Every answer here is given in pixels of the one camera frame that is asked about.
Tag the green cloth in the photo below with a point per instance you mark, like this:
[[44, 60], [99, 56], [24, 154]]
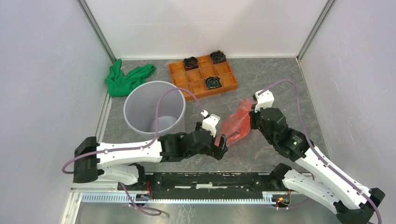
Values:
[[120, 85]]

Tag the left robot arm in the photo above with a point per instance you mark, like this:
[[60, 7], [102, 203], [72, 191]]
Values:
[[121, 162]]

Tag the rolled black belt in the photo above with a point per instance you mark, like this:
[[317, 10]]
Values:
[[190, 63], [217, 57]]

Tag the red plastic trash bag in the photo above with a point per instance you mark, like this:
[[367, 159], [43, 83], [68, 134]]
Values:
[[237, 126]]

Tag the orange compartment tray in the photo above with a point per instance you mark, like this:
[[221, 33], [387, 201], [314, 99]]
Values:
[[194, 80]]

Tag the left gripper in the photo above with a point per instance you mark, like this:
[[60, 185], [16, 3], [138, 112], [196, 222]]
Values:
[[217, 151]]

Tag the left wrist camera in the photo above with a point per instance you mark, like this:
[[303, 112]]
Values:
[[210, 122]]

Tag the rolled black belt left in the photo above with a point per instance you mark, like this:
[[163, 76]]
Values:
[[190, 63]]

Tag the rolled black belt right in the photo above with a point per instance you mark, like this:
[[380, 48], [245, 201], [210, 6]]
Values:
[[217, 57]]

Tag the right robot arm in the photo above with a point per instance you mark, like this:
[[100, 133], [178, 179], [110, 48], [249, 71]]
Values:
[[351, 202]]

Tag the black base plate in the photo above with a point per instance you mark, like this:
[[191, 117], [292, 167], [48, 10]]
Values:
[[201, 185]]

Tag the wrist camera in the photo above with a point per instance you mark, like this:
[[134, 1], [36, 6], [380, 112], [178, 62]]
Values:
[[210, 122], [263, 99]]

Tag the grey trash bin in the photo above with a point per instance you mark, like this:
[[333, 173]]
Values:
[[155, 106]]

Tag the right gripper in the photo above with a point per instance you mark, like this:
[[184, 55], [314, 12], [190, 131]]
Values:
[[253, 115]]

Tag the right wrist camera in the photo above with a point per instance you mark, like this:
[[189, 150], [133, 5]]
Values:
[[263, 99]]

